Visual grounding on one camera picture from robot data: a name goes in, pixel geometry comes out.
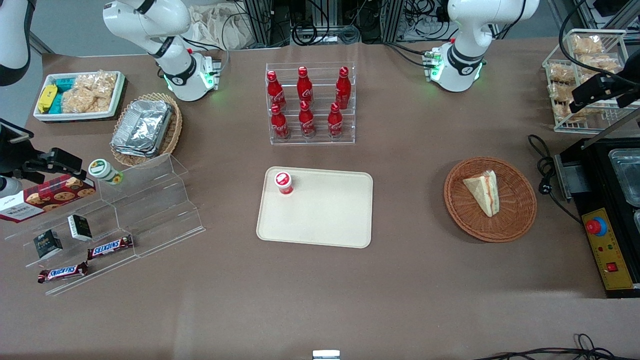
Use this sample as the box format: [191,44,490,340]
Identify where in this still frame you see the triangular sandwich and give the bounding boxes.
[462,169,500,218]

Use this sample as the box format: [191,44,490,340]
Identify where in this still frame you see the white rectangular bin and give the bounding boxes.
[33,70,126,123]

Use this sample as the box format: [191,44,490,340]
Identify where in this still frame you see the beige plastic tray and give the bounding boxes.
[256,166,374,249]

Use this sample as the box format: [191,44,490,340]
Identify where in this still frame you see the green lidded white jar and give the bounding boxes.
[88,158,124,186]

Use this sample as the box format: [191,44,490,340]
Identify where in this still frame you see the aluminium frame post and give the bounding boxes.
[381,0,406,44]
[243,0,274,49]

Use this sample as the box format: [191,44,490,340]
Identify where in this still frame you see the steel pan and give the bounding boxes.
[607,147,640,209]

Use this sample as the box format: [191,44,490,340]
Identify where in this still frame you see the small black box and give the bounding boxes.
[33,229,64,260]
[67,214,93,242]

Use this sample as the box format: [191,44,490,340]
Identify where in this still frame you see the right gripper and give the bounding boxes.
[0,119,84,185]

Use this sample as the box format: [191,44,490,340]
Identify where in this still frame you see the red tartan cookie box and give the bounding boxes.
[0,174,97,224]

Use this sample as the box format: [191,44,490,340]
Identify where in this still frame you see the oval light wicker basket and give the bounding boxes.
[110,92,183,168]

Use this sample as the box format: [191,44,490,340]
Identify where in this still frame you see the black floor cable bundle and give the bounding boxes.
[472,333,640,360]

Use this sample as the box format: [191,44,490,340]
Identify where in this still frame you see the clear acrylic stepped shelf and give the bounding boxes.
[4,152,207,297]

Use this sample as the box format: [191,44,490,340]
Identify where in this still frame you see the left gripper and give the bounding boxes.
[570,64,640,114]

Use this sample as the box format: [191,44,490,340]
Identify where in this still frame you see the clear rice cracker bag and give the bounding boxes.
[74,70,119,98]
[61,87,112,114]

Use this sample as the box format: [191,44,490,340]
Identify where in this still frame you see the red cola bottle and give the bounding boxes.
[270,103,291,140]
[266,70,287,110]
[335,66,352,110]
[297,66,314,104]
[298,100,316,139]
[327,102,344,139]

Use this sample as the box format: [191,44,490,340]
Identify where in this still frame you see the clear bagged pastry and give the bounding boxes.
[570,34,604,55]
[548,82,576,102]
[577,53,622,74]
[548,63,576,84]
[554,100,587,124]

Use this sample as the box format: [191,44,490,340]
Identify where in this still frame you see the black machine with yellow panel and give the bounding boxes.
[553,107,640,299]

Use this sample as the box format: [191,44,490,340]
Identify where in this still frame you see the round brown wicker basket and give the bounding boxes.
[443,157,538,243]

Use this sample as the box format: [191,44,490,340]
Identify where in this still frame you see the beige cloth bag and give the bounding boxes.
[187,4,252,51]

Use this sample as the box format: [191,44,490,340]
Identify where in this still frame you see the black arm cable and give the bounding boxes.
[558,0,623,77]

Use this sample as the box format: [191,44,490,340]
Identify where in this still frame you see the red lidded cup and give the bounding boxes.
[273,171,295,196]

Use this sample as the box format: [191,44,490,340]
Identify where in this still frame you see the clear acrylic bottle rack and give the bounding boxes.
[265,62,356,146]

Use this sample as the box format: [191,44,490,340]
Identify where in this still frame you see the white wire basket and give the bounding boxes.
[542,29,640,135]

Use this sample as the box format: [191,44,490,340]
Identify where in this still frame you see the coiled black cable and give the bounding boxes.
[291,21,362,47]

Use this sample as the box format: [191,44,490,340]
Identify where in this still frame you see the yellow snack packet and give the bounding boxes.
[37,84,59,114]

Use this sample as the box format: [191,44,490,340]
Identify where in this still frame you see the snickers chocolate bar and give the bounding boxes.
[87,234,134,261]
[37,261,89,284]

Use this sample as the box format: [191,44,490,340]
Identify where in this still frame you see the silver foil container stack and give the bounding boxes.
[110,99,174,158]

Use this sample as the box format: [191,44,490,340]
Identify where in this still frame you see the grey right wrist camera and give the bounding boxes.
[0,175,24,199]

